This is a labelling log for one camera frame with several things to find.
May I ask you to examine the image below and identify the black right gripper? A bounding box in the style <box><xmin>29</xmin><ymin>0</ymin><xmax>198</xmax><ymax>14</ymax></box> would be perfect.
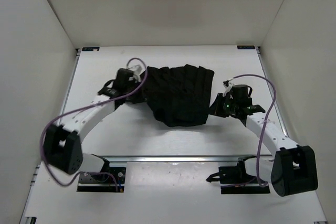
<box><xmin>205</xmin><ymin>93</ymin><xmax>238</xmax><ymax>119</ymax></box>

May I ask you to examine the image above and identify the black pleated skirt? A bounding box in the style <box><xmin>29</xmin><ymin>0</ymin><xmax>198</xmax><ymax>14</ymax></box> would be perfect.
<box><xmin>127</xmin><ymin>64</ymin><xmax>215</xmax><ymax>127</ymax></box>

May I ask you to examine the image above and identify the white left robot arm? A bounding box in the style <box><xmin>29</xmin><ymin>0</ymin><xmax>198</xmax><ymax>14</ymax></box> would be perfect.
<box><xmin>43</xmin><ymin>65</ymin><xmax>142</xmax><ymax>181</ymax></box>

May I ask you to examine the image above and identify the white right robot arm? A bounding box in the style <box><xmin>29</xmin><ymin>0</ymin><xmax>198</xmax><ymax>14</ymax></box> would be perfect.
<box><xmin>207</xmin><ymin>81</ymin><xmax>318</xmax><ymax>197</ymax></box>

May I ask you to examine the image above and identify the blue left corner label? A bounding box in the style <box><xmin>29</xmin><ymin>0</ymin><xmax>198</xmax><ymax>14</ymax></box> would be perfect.
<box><xmin>81</xmin><ymin>47</ymin><xmax>100</xmax><ymax>51</ymax></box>

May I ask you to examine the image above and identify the blue corner label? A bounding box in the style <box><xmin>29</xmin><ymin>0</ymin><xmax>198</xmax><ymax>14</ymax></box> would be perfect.
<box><xmin>81</xmin><ymin>47</ymin><xmax>100</xmax><ymax>51</ymax></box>
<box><xmin>237</xmin><ymin>45</ymin><xmax>255</xmax><ymax>50</ymax></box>

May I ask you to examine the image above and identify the blue right corner label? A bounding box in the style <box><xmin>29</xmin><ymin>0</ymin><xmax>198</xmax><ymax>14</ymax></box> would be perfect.
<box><xmin>237</xmin><ymin>45</ymin><xmax>255</xmax><ymax>50</ymax></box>

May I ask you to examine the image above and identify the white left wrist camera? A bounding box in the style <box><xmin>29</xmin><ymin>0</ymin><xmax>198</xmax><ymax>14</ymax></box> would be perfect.
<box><xmin>127</xmin><ymin>65</ymin><xmax>142</xmax><ymax>82</ymax></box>

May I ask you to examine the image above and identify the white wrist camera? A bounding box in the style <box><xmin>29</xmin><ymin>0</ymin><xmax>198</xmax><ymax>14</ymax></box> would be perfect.
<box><xmin>223</xmin><ymin>79</ymin><xmax>233</xmax><ymax>97</ymax></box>
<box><xmin>127</xmin><ymin>65</ymin><xmax>142</xmax><ymax>82</ymax></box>

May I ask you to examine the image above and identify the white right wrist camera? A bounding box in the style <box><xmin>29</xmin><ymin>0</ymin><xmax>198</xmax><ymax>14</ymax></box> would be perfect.
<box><xmin>223</xmin><ymin>79</ymin><xmax>233</xmax><ymax>97</ymax></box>

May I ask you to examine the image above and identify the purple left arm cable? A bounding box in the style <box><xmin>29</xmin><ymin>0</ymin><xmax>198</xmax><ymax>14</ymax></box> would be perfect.
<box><xmin>39</xmin><ymin>57</ymin><xmax>149</xmax><ymax>192</ymax></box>

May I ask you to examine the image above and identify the aluminium table rail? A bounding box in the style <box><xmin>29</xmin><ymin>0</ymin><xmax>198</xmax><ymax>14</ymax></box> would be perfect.
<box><xmin>103</xmin><ymin>155</ymin><xmax>247</xmax><ymax>163</ymax></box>

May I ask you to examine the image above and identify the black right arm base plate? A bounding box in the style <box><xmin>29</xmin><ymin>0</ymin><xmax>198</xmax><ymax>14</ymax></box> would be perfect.
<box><xmin>206</xmin><ymin>156</ymin><xmax>270</xmax><ymax>195</ymax></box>

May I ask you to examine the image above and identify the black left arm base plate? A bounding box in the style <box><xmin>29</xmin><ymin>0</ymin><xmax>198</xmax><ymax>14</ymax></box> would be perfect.
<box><xmin>77</xmin><ymin>162</ymin><xmax>127</xmax><ymax>193</ymax></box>

